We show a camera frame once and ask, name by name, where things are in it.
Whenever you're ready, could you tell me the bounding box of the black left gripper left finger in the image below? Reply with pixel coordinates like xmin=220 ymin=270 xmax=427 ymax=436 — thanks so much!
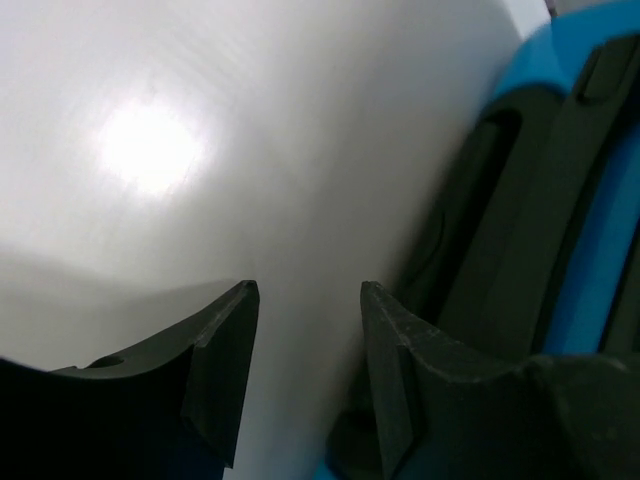
xmin=1 ymin=280 xmax=260 ymax=479

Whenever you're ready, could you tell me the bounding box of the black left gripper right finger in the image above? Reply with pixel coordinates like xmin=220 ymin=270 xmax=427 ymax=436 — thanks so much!
xmin=360 ymin=282 xmax=639 ymax=479

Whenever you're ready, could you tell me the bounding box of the blue kids suitcase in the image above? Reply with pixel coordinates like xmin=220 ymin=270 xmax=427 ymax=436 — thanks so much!
xmin=317 ymin=1 xmax=639 ymax=479

